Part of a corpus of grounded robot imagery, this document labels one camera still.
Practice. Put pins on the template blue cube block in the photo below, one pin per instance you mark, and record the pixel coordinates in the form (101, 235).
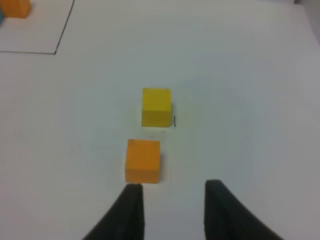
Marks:
(1, 16)

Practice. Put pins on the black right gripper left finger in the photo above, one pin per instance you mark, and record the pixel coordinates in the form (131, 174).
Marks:
(125, 220)

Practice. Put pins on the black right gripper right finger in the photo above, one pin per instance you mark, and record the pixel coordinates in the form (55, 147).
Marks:
(226, 218)

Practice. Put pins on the yellow cube block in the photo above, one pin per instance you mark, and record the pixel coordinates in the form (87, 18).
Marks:
(156, 107)

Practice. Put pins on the template orange cube block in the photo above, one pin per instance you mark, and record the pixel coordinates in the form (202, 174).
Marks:
(15, 8)

